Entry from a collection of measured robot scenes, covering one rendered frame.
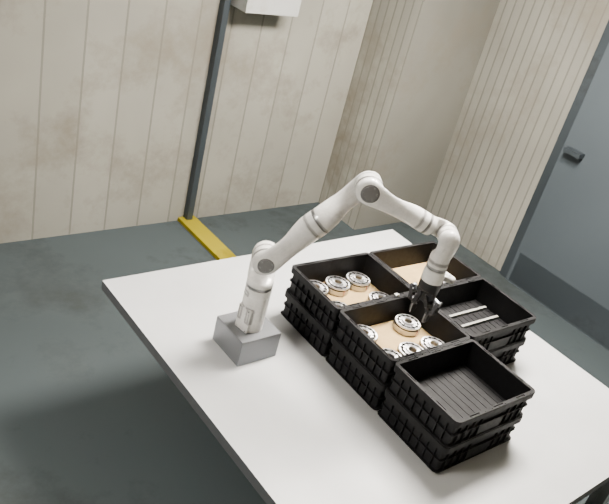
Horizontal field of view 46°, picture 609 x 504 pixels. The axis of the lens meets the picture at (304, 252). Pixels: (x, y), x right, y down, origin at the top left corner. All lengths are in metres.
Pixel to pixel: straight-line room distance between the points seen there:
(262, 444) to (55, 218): 2.49
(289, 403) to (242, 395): 0.16
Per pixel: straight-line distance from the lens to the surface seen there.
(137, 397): 3.39
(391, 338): 2.66
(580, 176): 4.90
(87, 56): 4.06
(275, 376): 2.53
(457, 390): 2.55
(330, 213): 2.29
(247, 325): 2.49
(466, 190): 5.48
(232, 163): 4.82
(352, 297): 2.82
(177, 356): 2.52
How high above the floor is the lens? 2.28
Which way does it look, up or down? 29 degrees down
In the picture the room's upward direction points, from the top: 15 degrees clockwise
